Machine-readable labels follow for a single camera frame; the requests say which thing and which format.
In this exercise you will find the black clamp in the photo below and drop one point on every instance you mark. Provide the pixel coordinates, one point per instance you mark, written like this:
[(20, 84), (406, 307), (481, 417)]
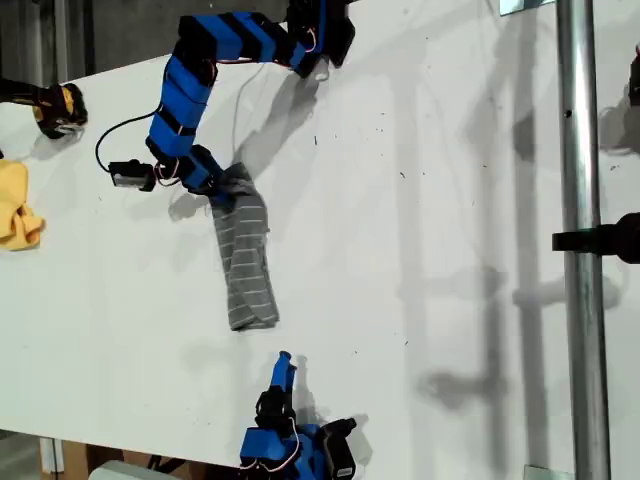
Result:
[(610, 237)]

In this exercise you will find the grey striped towel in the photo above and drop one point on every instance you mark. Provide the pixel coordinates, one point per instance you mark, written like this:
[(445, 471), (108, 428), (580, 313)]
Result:
[(245, 260)]

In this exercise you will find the white table leg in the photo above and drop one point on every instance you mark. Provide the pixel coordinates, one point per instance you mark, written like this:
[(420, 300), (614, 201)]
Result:
[(50, 455)]

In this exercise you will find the yellow cloth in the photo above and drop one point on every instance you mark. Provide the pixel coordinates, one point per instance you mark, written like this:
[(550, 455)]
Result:
[(15, 200)]

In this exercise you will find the steel post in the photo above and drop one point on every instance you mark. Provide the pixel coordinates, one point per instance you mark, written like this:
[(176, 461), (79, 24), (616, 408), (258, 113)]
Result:
[(580, 150)]

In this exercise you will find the brown cardboard box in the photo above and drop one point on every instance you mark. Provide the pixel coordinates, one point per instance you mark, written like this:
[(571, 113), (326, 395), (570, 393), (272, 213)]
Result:
[(75, 460)]

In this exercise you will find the black camera box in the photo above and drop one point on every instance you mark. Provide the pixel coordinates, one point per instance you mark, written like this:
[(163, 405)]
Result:
[(342, 450), (127, 176)]

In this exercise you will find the black and yellow tool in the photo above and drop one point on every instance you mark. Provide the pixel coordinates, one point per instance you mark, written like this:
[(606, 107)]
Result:
[(55, 107)]

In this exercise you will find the white plastic container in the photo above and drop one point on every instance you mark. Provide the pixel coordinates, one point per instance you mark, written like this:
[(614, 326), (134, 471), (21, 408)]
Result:
[(125, 472)]

